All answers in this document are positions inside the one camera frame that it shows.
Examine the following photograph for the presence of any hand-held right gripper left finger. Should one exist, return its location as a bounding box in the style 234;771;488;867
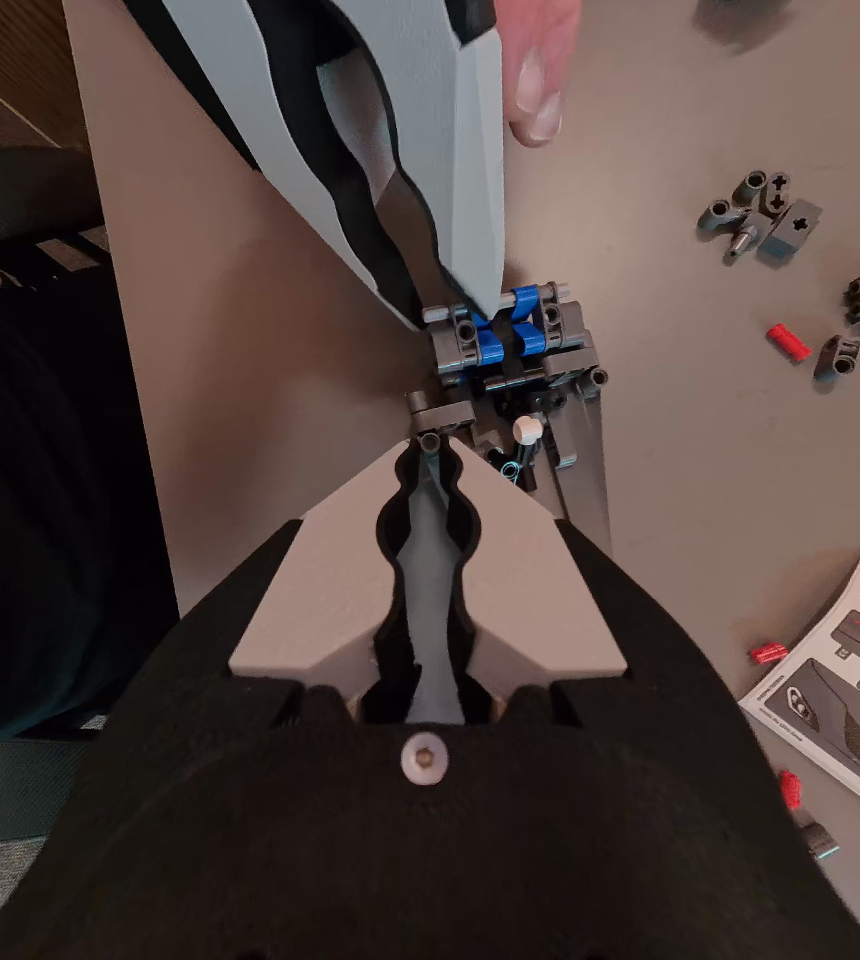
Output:
228;438;421;725

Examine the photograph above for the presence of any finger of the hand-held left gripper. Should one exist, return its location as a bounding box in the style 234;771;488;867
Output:
164;0;432;333
327;0;509;318

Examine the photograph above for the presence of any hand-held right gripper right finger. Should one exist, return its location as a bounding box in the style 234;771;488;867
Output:
439;438;629;725

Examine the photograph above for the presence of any grey lego blade assembly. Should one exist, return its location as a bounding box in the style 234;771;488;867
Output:
398;388;477;725

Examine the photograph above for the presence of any blue grey lego assembly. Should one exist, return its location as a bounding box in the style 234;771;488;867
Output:
421;281;616;558

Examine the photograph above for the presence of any grey round lego connector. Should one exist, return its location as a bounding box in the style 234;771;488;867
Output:
697;198;749;240

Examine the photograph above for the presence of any lego sticker sheet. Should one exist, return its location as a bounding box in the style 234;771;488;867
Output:
737;495;860;813

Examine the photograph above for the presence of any grey double cross lego connector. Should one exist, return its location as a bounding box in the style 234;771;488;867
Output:
733;171;792;220

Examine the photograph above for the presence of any red grey lego connector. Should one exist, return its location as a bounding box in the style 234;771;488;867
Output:
799;821;841;861

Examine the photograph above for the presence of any small grey lego liftarm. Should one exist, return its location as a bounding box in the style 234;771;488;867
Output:
812;335;860;381

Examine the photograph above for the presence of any person's left hand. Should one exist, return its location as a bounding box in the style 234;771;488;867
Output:
494;0;586;149

